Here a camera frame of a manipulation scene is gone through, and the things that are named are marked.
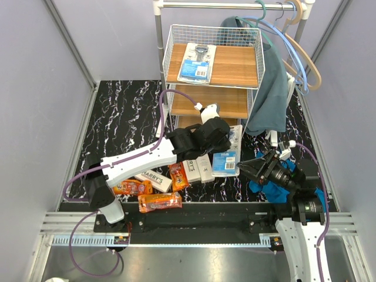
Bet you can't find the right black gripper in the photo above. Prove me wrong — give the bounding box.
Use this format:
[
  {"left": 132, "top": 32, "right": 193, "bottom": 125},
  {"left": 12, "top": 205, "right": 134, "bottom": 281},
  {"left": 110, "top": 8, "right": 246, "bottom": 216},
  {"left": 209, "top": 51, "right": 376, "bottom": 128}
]
[{"left": 237, "top": 149, "right": 299, "bottom": 193}]

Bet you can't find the blue razor blister pack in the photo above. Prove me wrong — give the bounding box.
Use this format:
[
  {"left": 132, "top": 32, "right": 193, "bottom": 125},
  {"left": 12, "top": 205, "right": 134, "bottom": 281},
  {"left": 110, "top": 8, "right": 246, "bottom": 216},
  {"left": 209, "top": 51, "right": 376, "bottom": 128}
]
[{"left": 212, "top": 125, "right": 243, "bottom": 177}]

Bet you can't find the orange razor bag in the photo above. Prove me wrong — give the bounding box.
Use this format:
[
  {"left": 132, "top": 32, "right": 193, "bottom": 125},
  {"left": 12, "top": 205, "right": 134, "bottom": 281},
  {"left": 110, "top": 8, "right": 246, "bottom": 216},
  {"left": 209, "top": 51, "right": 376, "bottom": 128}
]
[
  {"left": 169, "top": 162, "right": 190, "bottom": 192},
  {"left": 137, "top": 192, "right": 183, "bottom": 213},
  {"left": 113, "top": 180, "right": 153, "bottom": 196}
]

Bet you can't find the white harry's box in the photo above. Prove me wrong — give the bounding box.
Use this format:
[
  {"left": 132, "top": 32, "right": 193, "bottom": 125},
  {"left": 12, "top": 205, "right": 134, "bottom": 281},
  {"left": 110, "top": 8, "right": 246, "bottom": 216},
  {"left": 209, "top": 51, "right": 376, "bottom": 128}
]
[
  {"left": 183, "top": 160, "right": 201, "bottom": 183},
  {"left": 135, "top": 170, "right": 172, "bottom": 193}
]

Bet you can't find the orange razor bag front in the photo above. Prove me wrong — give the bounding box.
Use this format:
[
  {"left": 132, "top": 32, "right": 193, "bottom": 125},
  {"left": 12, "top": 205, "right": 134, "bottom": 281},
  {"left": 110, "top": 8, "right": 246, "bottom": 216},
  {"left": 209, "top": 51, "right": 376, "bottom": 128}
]
[{"left": 137, "top": 192, "right": 183, "bottom": 213}]

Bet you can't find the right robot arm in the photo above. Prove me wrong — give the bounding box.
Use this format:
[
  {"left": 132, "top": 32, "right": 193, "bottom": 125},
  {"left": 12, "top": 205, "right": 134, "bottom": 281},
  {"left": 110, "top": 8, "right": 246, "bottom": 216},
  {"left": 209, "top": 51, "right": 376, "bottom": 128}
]
[{"left": 237, "top": 151, "right": 331, "bottom": 281}]

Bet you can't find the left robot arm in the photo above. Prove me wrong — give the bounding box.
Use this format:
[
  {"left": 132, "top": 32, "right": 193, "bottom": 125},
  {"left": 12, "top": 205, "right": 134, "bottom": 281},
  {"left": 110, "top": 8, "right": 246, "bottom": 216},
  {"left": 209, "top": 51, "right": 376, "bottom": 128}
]
[{"left": 82, "top": 117, "right": 231, "bottom": 233}]

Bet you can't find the white H logo box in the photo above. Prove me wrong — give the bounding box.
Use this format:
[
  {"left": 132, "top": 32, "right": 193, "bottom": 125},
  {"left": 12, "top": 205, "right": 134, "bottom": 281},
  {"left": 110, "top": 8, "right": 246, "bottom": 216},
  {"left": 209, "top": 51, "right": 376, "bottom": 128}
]
[{"left": 196, "top": 154, "right": 215, "bottom": 183}]

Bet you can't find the blue crumpled cloth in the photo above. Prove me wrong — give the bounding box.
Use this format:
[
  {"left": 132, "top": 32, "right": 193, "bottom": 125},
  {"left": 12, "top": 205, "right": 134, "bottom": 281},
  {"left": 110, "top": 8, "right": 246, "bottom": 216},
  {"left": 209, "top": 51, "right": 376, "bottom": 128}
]
[{"left": 249, "top": 151, "right": 328, "bottom": 212}]

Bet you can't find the grey-green hanging shirt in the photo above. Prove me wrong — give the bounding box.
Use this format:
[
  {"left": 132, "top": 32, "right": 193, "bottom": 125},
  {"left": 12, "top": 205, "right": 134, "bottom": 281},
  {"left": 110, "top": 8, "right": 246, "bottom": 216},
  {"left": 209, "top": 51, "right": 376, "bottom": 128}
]
[{"left": 221, "top": 15, "right": 288, "bottom": 136}]

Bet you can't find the white towel on rack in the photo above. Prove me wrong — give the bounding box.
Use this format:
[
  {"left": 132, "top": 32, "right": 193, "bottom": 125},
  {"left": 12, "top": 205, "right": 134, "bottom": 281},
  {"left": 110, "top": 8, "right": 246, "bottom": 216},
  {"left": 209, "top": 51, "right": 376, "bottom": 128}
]
[{"left": 287, "top": 72, "right": 296, "bottom": 105}]

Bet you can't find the green hanger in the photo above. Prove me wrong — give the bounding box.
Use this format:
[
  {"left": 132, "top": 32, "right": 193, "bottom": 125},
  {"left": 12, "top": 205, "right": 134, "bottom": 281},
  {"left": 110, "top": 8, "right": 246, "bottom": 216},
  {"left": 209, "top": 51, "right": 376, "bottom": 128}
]
[{"left": 236, "top": 0, "right": 274, "bottom": 48}]

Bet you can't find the light blue hanger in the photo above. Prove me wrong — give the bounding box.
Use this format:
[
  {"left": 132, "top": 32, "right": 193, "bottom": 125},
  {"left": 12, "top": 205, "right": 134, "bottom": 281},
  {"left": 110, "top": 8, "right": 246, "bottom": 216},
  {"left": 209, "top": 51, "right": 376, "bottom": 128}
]
[{"left": 236, "top": 1, "right": 321, "bottom": 96}]

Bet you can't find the beige wooden hanger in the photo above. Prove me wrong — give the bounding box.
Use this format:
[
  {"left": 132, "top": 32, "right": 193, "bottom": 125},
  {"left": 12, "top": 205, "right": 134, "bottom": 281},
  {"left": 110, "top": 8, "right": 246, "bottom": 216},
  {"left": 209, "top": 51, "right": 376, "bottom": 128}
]
[{"left": 243, "top": 0, "right": 324, "bottom": 90}]

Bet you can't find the metal clothes rack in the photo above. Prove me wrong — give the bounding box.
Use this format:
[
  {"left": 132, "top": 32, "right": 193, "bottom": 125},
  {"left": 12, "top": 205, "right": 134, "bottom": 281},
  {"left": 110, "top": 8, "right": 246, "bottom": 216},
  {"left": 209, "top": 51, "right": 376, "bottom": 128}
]
[{"left": 152, "top": 0, "right": 317, "bottom": 147}]

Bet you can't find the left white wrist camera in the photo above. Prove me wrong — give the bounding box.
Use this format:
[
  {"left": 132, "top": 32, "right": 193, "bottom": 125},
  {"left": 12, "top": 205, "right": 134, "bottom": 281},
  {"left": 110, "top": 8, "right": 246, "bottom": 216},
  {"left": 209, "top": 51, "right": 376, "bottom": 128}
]
[{"left": 194, "top": 103, "right": 220, "bottom": 123}]

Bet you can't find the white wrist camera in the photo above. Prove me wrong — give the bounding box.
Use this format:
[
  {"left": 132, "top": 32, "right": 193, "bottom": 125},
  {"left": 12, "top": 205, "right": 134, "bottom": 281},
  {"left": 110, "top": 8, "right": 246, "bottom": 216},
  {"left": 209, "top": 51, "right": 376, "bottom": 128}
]
[
  {"left": 194, "top": 103, "right": 220, "bottom": 123},
  {"left": 278, "top": 140, "right": 296, "bottom": 160}
]

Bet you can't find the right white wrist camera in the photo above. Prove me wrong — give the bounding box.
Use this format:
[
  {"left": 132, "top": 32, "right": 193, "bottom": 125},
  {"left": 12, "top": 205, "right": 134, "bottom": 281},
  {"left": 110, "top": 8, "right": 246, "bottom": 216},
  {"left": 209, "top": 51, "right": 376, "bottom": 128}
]
[{"left": 278, "top": 140, "right": 296, "bottom": 160}]

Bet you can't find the white wire shelf cart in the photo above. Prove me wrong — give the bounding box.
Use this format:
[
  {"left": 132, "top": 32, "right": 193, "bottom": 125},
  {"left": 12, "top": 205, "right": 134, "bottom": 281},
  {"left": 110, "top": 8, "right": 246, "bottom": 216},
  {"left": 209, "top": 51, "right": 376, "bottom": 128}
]
[{"left": 160, "top": 24, "right": 265, "bottom": 120}]

